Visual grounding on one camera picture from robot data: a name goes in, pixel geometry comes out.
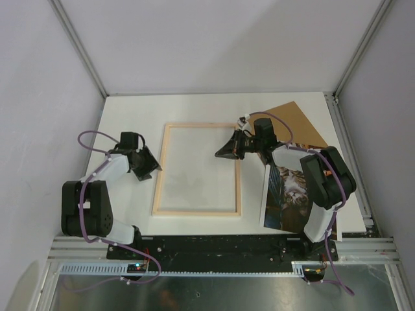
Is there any grey slotted cable duct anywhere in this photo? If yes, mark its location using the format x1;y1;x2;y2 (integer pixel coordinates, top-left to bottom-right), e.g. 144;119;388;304
58;261;307;278

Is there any right aluminium corner post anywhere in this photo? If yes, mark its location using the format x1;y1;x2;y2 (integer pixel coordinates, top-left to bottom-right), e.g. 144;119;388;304
332;0;396;100

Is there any brown cardboard backing board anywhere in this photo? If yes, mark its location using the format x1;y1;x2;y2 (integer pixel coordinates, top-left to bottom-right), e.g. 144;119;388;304
248;101;329;148

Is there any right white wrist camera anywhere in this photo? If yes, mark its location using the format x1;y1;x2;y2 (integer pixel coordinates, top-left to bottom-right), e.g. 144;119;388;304
237;113;252;132

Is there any aluminium front rail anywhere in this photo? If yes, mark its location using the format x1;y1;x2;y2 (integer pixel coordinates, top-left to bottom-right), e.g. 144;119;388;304
47;236;401;264

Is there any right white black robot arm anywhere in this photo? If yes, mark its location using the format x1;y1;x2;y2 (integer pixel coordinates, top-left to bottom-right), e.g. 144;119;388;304
215;115;357;260

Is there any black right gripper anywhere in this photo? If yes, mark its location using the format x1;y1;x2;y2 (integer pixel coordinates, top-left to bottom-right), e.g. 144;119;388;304
216;128;264;159

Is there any cat and books photo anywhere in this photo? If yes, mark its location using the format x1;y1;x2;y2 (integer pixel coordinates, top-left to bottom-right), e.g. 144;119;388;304
267;144;347;243

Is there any white wooden picture frame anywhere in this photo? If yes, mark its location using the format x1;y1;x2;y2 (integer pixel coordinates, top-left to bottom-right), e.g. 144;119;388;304
152;122;242;217

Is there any aluminium corner post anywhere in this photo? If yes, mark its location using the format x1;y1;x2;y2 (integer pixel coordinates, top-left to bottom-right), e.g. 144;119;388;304
48;0;108;99
332;0;396;100

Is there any left aluminium corner post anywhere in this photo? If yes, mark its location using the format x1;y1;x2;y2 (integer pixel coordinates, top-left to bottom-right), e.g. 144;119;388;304
48;0;108;99

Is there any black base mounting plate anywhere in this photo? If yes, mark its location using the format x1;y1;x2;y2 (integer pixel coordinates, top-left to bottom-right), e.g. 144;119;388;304
106;234;338;273

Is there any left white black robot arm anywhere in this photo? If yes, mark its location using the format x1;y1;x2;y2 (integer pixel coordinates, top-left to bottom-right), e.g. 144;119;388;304
61;130;161;259

